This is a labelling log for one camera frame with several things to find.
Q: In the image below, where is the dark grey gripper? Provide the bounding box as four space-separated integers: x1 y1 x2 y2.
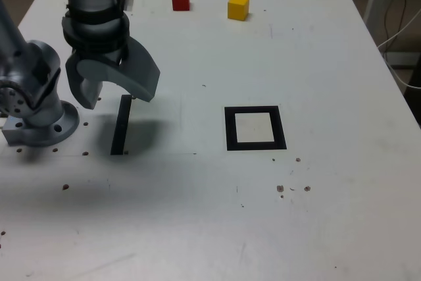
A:
65 37 161 110

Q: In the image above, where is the yellow cube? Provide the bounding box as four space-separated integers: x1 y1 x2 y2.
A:
227 0 250 21

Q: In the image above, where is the black tape square outline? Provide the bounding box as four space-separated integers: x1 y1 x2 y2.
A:
224 105 287 151

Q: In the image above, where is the black tape strip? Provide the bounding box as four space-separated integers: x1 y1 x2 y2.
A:
110 94 132 156

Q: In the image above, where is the white cable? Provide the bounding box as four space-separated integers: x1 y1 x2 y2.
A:
377 7 421 90

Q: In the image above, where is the black hanging cable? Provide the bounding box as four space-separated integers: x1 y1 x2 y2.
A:
383 0 415 43

